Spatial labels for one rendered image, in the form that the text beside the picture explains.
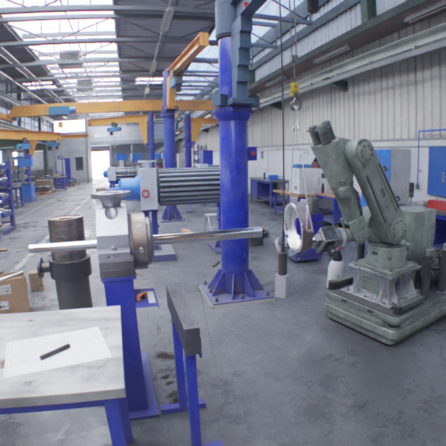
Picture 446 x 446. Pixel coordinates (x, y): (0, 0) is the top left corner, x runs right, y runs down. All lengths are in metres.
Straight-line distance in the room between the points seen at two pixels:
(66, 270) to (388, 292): 3.04
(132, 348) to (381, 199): 2.21
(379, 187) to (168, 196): 3.73
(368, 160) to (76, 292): 2.99
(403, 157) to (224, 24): 4.32
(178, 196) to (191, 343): 4.43
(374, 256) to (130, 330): 2.25
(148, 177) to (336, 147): 3.58
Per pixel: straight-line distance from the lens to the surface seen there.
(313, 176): 9.10
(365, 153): 2.92
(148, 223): 2.30
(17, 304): 4.24
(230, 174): 4.00
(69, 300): 3.88
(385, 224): 3.19
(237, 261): 4.16
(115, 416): 1.42
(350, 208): 3.06
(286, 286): 1.85
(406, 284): 3.64
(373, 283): 3.49
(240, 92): 3.89
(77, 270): 3.74
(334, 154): 2.89
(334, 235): 3.02
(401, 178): 7.15
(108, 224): 2.21
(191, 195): 5.96
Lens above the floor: 1.61
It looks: 10 degrees down
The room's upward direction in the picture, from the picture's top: 1 degrees counter-clockwise
